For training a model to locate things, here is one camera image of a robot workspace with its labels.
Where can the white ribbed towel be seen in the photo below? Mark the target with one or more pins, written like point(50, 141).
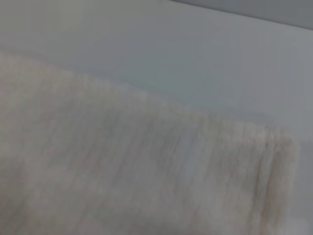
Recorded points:
point(122, 159)

